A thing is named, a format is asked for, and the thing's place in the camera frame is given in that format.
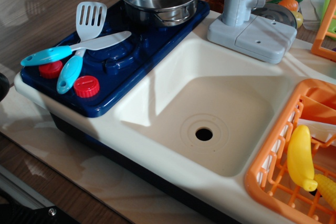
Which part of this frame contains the dark blue toy stove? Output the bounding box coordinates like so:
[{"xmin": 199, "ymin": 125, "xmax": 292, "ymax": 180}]
[{"xmin": 20, "ymin": 1, "xmax": 210, "ymax": 118}]

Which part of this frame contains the red stove knob right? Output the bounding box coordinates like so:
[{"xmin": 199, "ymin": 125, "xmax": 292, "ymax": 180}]
[{"xmin": 73, "ymin": 75, "xmax": 100, "ymax": 98}]

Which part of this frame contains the red stove knob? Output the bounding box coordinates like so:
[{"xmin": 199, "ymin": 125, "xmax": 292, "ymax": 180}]
[
  {"xmin": 73, "ymin": 75, "xmax": 100, "ymax": 98},
  {"xmin": 38, "ymin": 60, "xmax": 63, "ymax": 79}
]

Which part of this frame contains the red stove knob left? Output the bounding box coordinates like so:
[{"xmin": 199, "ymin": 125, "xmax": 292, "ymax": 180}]
[{"xmin": 38, "ymin": 60, "xmax": 63, "ymax": 79}]

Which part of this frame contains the cream toy sink unit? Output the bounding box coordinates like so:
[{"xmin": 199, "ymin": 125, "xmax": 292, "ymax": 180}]
[{"xmin": 14, "ymin": 12, "xmax": 335, "ymax": 223}]

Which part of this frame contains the grey toy faucet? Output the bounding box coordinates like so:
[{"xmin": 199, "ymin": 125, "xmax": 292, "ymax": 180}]
[{"xmin": 207, "ymin": 0, "xmax": 297, "ymax": 64}]

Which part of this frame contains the steel pot lid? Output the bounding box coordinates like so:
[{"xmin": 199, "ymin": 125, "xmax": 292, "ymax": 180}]
[{"xmin": 251, "ymin": 3, "xmax": 297, "ymax": 28}]

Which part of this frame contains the orange toy carrot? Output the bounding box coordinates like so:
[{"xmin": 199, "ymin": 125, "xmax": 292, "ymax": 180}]
[{"xmin": 278, "ymin": 0, "xmax": 299, "ymax": 11}]

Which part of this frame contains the yellow toy fruit piece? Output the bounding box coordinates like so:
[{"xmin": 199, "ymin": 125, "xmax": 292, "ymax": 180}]
[{"xmin": 292, "ymin": 11, "xmax": 303, "ymax": 29}]

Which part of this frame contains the black round object left edge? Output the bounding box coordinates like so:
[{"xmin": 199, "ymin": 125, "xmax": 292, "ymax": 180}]
[{"xmin": 0, "ymin": 73, "xmax": 10, "ymax": 101}]

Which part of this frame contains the orange basket upper right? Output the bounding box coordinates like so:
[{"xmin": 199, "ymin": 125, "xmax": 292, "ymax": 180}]
[{"xmin": 311, "ymin": 0, "xmax": 335, "ymax": 62}]

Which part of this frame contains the white plate in rack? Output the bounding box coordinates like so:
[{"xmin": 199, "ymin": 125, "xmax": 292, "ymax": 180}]
[{"xmin": 298, "ymin": 119, "xmax": 335, "ymax": 143}]

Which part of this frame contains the orange dish rack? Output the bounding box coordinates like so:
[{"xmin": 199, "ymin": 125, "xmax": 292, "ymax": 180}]
[{"xmin": 245, "ymin": 79, "xmax": 335, "ymax": 223}]

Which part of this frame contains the yellow toy banana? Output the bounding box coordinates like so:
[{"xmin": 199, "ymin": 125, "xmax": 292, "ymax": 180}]
[{"xmin": 287, "ymin": 125, "xmax": 318, "ymax": 192}]

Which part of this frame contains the yellow toy corn cob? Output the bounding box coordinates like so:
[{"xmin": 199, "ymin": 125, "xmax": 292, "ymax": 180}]
[{"xmin": 314, "ymin": 174, "xmax": 335, "ymax": 210}]

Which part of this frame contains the white slotted spatula blue handle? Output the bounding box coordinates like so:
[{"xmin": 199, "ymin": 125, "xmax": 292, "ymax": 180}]
[{"xmin": 56, "ymin": 2, "xmax": 107, "ymax": 94}]

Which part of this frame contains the white toy knife blue handle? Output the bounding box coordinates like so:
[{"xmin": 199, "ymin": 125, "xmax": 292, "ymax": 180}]
[{"xmin": 20, "ymin": 31, "xmax": 132, "ymax": 67}]

